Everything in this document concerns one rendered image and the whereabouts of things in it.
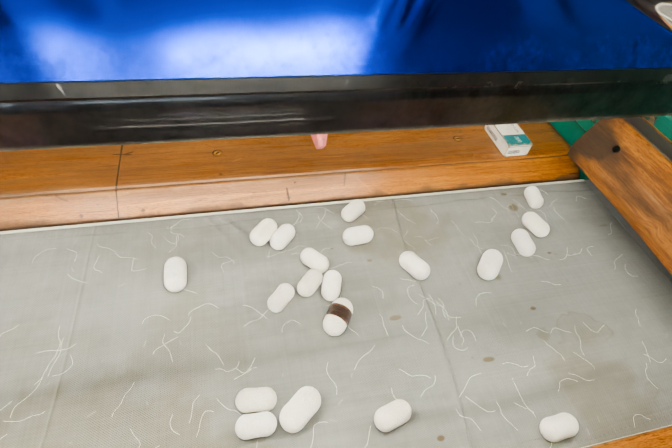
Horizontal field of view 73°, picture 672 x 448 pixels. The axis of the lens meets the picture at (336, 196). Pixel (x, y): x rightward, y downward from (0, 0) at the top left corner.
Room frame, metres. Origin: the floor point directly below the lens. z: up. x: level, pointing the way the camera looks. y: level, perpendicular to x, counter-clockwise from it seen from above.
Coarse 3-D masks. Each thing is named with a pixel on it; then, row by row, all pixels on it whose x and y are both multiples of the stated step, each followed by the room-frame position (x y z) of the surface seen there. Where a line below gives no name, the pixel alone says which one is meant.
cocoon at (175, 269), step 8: (168, 264) 0.24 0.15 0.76; (176, 264) 0.24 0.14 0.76; (184, 264) 0.25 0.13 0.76; (168, 272) 0.23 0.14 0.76; (176, 272) 0.23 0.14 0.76; (184, 272) 0.24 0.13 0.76; (168, 280) 0.22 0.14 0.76; (176, 280) 0.22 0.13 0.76; (184, 280) 0.23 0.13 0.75; (168, 288) 0.22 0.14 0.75; (176, 288) 0.22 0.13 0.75
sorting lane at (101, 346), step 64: (448, 192) 0.42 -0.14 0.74; (512, 192) 0.44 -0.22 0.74; (576, 192) 0.46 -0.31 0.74; (0, 256) 0.23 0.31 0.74; (64, 256) 0.24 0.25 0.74; (128, 256) 0.25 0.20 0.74; (192, 256) 0.27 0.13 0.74; (256, 256) 0.28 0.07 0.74; (384, 256) 0.31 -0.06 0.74; (448, 256) 0.32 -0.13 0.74; (512, 256) 0.33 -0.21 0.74; (576, 256) 0.35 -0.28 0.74; (640, 256) 0.36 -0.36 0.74; (0, 320) 0.17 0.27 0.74; (64, 320) 0.18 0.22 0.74; (128, 320) 0.19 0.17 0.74; (192, 320) 0.20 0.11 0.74; (256, 320) 0.21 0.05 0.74; (320, 320) 0.22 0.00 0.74; (384, 320) 0.23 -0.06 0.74; (448, 320) 0.24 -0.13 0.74; (512, 320) 0.25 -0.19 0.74; (576, 320) 0.26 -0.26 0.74; (640, 320) 0.27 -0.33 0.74; (0, 384) 0.12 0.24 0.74; (64, 384) 0.13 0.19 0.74; (128, 384) 0.13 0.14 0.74; (192, 384) 0.14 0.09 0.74; (256, 384) 0.15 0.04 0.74; (320, 384) 0.16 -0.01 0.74; (384, 384) 0.17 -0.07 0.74; (448, 384) 0.18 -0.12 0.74; (512, 384) 0.19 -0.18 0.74; (576, 384) 0.19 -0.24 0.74; (640, 384) 0.20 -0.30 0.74
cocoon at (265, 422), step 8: (248, 416) 0.12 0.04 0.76; (256, 416) 0.12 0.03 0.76; (264, 416) 0.12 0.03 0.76; (272, 416) 0.12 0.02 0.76; (240, 424) 0.11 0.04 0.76; (248, 424) 0.11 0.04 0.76; (256, 424) 0.11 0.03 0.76; (264, 424) 0.12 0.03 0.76; (272, 424) 0.12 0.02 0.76; (240, 432) 0.11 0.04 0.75; (248, 432) 0.11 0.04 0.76; (256, 432) 0.11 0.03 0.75; (264, 432) 0.11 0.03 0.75; (272, 432) 0.11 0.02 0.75
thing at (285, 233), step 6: (282, 228) 0.31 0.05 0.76; (288, 228) 0.31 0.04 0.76; (276, 234) 0.30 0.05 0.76; (282, 234) 0.30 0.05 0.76; (288, 234) 0.30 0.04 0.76; (294, 234) 0.31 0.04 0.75; (270, 240) 0.29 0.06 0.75; (276, 240) 0.29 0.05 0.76; (282, 240) 0.29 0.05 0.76; (288, 240) 0.30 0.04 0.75; (276, 246) 0.29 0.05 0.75; (282, 246) 0.29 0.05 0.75
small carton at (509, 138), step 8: (488, 128) 0.53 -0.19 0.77; (496, 128) 0.51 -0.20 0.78; (504, 128) 0.51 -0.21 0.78; (512, 128) 0.52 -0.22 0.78; (520, 128) 0.52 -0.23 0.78; (496, 136) 0.51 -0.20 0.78; (504, 136) 0.50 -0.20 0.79; (512, 136) 0.50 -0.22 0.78; (520, 136) 0.50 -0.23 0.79; (496, 144) 0.50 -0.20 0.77; (504, 144) 0.49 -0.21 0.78; (512, 144) 0.48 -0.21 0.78; (520, 144) 0.48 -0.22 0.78; (528, 144) 0.49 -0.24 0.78; (504, 152) 0.48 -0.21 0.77; (512, 152) 0.48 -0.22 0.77; (520, 152) 0.49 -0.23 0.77
